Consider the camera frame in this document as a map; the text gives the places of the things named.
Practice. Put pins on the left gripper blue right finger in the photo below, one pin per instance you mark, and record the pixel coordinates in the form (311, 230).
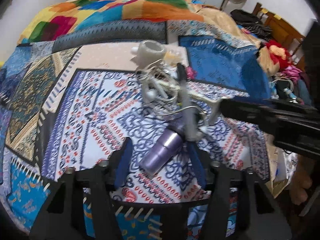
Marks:
(198, 169)

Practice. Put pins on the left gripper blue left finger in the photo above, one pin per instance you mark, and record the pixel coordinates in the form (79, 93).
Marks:
(119, 163)

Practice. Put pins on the purple foil roll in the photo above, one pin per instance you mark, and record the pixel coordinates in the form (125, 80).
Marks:
(166, 146)

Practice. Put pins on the white tape roll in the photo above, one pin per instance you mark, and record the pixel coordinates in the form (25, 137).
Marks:
(147, 52)

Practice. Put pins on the patchwork patterned bedspread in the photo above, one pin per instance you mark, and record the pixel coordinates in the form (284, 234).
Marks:
(72, 102)

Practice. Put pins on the brown wooden headboard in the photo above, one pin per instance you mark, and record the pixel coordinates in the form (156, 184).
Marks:
(284, 33)

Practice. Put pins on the crumpled clear plastic wrapper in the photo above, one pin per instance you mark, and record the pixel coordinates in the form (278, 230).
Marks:
(172, 57)

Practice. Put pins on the tan fleece blanket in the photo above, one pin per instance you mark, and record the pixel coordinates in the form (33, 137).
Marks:
(223, 21)

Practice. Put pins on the colourful patchwork fleece blanket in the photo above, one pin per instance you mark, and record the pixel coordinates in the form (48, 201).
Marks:
(67, 17)

